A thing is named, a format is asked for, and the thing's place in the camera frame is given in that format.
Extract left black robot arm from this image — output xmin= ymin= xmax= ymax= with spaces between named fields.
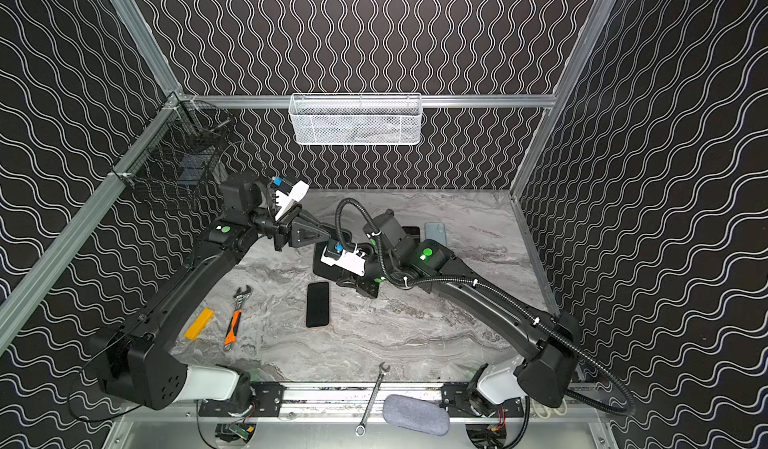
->
xmin=89 ymin=171 xmax=330 ymax=414

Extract black wire basket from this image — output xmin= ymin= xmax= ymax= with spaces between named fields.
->
xmin=120 ymin=100 xmax=235 ymax=212

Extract yellow block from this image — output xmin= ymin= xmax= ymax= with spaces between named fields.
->
xmin=184 ymin=308 xmax=215 ymax=341

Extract pale blue phone case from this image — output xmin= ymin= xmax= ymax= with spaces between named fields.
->
xmin=424 ymin=222 xmax=447 ymax=246

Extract grey cloth pad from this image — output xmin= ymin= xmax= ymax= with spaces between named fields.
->
xmin=382 ymin=394 xmax=451 ymax=437

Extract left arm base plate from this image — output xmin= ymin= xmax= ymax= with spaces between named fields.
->
xmin=198 ymin=382 xmax=286 ymax=419

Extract white wire basket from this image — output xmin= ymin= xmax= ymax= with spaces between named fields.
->
xmin=288 ymin=93 xmax=423 ymax=146

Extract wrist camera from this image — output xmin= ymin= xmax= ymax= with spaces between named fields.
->
xmin=271 ymin=176 xmax=310 ymax=221
xmin=323 ymin=240 xmax=368 ymax=271

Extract orange handled adjustable wrench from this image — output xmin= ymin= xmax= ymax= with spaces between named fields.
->
xmin=223 ymin=285 xmax=253 ymax=352

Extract silver wrench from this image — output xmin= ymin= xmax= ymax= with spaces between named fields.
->
xmin=354 ymin=362 xmax=390 ymax=437

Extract white scissors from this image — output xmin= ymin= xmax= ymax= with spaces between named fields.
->
xmin=531 ymin=400 xmax=568 ymax=419

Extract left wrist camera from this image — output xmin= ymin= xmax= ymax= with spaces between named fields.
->
xmin=271 ymin=176 xmax=310 ymax=221

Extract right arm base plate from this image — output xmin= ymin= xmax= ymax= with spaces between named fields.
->
xmin=439 ymin=383 xmax=526 ymax=418

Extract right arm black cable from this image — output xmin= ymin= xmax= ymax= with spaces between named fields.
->
xmin=334 ymin=198 xmax=637 ymax=449

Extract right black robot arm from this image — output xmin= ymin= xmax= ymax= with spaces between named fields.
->
xmin=329 ymin=198 xmax=581 ymax=408

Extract black phone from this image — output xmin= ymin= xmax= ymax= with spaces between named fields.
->
xmin=312 ymin=243 xmax=338 ymax=280
xmin=305 ymin=282 xmax=330 ymax=328

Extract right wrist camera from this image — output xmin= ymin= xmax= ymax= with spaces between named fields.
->
xmin=323 ymin=240 xmax=368 ymax=271

